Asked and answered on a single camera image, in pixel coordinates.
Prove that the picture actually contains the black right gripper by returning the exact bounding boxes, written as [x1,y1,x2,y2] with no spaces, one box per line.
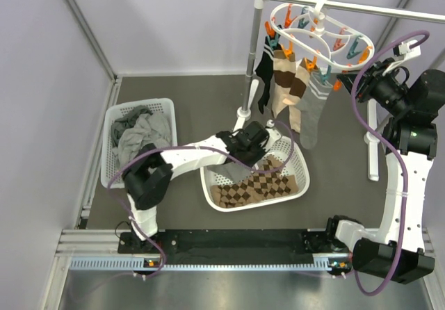
[338,57,411,115]

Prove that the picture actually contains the orange peg holding grey sock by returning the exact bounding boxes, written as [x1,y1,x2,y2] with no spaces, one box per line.
[333,80,342,91]

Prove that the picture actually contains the teal peg holding grey sock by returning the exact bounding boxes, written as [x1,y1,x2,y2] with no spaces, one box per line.
[319,65,332,85]

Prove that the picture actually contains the white round clip hanger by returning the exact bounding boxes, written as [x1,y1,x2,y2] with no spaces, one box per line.
[270,3,375,74]

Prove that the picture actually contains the yellow-orange peg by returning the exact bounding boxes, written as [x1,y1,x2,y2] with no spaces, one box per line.
[280,42,296,62]
[303,56,318,73]

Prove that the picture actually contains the brown beige striped socks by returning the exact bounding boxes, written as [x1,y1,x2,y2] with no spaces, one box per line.
[271,50,299,118]

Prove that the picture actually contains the black sock with white stripes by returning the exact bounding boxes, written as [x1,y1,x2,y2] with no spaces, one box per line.
[255,35,280,114]

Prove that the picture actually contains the teal clothes peg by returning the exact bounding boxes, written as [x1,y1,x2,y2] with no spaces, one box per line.
[267,33,282,50]

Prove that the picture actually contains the orange clothes peg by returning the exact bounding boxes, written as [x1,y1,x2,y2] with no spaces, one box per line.
[264,21,275,38]

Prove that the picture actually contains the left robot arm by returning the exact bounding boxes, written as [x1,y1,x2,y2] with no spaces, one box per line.
[122,121,282,252]

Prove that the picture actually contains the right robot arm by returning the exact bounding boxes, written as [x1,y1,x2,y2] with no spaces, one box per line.
[324,58,444,284]

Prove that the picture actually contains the brown argyle socks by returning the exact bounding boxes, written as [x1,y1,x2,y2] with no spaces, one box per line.
[210,171,299,211]

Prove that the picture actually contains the white oval sock basket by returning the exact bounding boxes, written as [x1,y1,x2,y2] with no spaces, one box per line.
[200,136,310,213]

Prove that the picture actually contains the white rectangular laundry basket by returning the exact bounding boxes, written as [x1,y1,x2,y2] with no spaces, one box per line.
[101,98,177,187]

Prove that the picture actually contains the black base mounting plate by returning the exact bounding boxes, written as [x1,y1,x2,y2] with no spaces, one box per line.
[118,229,350,265]

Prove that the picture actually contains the grey clothes pile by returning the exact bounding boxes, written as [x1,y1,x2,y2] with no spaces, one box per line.
[111,106,172,168]

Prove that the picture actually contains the white drying rack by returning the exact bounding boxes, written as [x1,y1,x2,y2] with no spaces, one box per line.
[231,0,445,182]

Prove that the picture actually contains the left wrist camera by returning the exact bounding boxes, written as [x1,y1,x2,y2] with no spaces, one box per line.
[264,120,282,151]

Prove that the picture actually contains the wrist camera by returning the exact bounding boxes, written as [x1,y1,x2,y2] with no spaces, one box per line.
[393,40,421,63]
[264,120,282,151]

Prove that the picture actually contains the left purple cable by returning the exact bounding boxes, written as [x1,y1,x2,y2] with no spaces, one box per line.
[106,120,296,277]

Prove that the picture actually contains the purple cable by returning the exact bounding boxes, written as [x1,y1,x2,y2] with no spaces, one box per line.
[350,30,430,296]
[106,120,296,277]

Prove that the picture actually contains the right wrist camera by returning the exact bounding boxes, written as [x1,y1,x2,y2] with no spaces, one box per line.
[393,40,421,63]

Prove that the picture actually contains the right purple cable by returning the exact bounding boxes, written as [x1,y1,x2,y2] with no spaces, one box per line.
[350,30,430,296]

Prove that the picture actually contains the grey slotted cable duct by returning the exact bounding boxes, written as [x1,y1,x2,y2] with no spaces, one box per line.
[70,256,347,272]

